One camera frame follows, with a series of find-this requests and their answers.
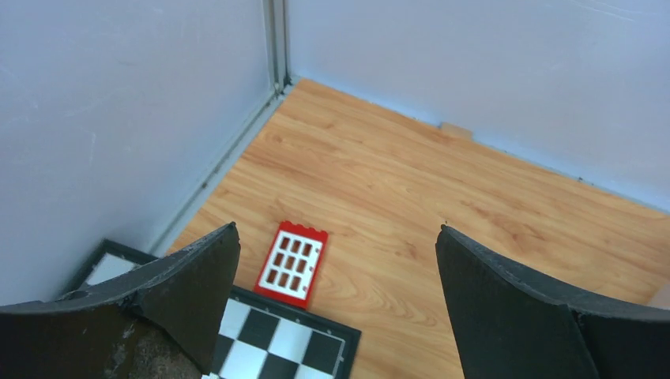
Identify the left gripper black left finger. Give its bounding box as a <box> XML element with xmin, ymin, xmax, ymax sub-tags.
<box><xmin>1</xmin><ymin>223</ymin><xmax>240</xmax><ymax>378</ymax></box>

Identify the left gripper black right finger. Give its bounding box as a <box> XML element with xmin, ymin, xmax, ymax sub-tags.
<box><xmin>435</xmin><ymin>226</ymin><xmax>669</xmax><ymax>378</ymax></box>

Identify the black white checkerboard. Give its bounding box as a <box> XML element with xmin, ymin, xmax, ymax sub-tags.
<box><xmin>63</xmin><ymin>239</ymin><xmax>362</xmax><ymax>378</ymax></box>

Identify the red toy window block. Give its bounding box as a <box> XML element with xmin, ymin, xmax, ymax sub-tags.
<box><xmin>254</xmin><ymin>220</ymin><xmax>329</xmax><ymax>310</ymax></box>

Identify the small wooden wedge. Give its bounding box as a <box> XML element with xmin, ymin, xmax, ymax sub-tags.
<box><xmin>439</xmin><ymin>122</ymin><xmax>473</xmax><ymax>141</ymax></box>

